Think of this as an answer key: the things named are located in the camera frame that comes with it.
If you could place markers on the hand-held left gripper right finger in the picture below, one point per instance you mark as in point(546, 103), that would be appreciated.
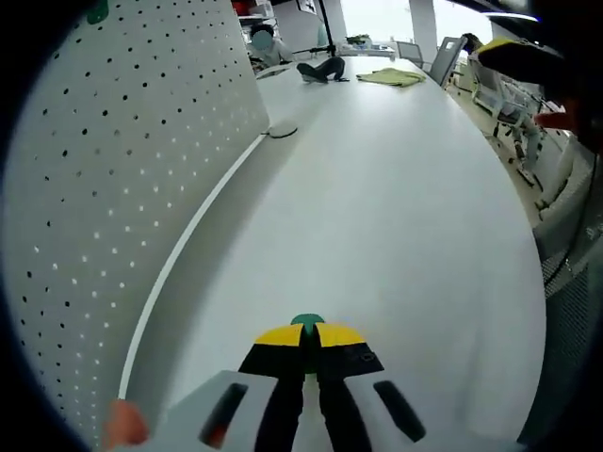
point(377, 419)

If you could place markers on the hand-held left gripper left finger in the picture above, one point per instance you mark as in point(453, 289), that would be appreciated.
point(226, 414)

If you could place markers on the green hook assembly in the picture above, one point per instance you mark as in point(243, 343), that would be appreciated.
point(306, 321)
point(97, 13)

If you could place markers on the white perforated mounting plate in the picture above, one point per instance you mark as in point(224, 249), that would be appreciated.
point(141, 141)

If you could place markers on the person's right hand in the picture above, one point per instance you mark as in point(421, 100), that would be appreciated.
point(558, 120)

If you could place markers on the person's left hand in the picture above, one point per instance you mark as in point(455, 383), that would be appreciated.
point(123, 424)

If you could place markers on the yellow-green cloth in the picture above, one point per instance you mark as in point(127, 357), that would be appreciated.
point(391, 77)

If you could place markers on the black cloth item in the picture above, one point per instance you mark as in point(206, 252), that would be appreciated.
point(322, 71)

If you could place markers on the grey mesh office chair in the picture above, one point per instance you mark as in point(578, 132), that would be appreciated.
point(565, 254)

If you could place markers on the white frame office chair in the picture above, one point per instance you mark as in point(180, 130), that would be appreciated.
point(499, 96)

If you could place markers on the black camera stand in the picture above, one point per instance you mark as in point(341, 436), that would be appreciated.
point(326, 23)

